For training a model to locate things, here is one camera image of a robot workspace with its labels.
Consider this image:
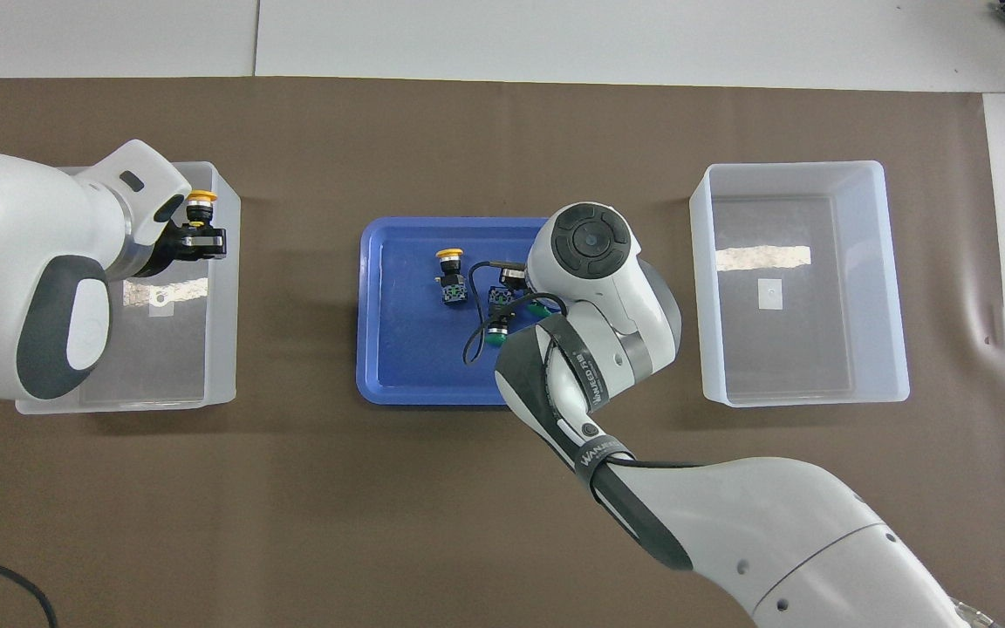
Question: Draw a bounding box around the translucent white plastic box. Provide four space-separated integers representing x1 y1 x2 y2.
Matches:
16 160 242 416
689 160 911 408

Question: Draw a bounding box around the blue plastic tray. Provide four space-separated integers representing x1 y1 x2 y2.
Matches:
356 216 560 407

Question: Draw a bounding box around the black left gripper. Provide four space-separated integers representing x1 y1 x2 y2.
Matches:
132 222 229 278

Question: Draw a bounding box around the yellow push button switch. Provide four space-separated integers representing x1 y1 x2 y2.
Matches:
433 248 468 306
184 189 218 229

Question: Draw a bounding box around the brown table mat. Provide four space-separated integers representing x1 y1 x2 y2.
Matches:
0 77 1005 628

